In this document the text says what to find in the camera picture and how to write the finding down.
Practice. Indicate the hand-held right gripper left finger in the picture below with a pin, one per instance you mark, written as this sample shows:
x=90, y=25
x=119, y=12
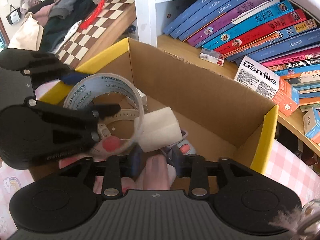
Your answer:
x=136, y=162

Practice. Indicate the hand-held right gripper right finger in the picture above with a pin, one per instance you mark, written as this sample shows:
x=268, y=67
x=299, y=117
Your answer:
x=176, y=161

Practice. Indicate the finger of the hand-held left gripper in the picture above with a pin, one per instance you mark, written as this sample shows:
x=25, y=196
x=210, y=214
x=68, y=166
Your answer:
x=72, y=78
x=75, y=116

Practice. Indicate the blue purple toy truck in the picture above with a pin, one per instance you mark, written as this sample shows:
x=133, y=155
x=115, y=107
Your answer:
x=186, y=150

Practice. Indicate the pink plush toy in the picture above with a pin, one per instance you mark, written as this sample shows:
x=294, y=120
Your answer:
x=111, y=144

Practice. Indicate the white foam block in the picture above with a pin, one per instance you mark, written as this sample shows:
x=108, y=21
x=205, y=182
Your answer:
x=160, y=130

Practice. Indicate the clear tape roll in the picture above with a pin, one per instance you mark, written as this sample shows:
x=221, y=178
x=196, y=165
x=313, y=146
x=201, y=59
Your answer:
x=117, y=82

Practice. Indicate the white wristwatch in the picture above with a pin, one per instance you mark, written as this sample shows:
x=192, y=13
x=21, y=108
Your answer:
x=125, y=116

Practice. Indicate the white charger plug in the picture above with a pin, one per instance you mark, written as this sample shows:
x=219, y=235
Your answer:
x=143, y=98

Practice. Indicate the yellow cardboard box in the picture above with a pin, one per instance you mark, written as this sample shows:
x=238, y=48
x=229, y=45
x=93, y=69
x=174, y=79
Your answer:
x=200, y=100

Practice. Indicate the pink checkered desktop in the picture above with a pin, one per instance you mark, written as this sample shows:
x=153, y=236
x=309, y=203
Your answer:
x=287, y=170

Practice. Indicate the pile of clothes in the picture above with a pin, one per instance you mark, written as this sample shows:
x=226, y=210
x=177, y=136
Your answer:
x=57, y=25

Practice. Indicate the wooden chessboard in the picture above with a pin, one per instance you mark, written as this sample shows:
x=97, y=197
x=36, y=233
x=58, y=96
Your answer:
x=100, y=27

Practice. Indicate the red tassel ornament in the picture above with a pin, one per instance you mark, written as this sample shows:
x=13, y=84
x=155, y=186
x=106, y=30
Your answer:
x=96, y=11

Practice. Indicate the black white tote bag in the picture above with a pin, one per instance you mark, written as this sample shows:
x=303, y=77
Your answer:
x=13, y=16

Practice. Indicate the white bookshelf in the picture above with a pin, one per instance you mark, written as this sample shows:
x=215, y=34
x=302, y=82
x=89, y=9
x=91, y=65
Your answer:
x=143, y=10

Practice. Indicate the small red white box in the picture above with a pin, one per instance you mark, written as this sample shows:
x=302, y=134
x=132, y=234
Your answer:
x=211, y=57

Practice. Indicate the blue orange white carton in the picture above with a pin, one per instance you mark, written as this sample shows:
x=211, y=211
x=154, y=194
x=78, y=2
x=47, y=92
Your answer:
x=312, y=125

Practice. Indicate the row of colourful books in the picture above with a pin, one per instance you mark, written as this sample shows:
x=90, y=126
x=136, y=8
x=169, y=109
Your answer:
x=225, y=17

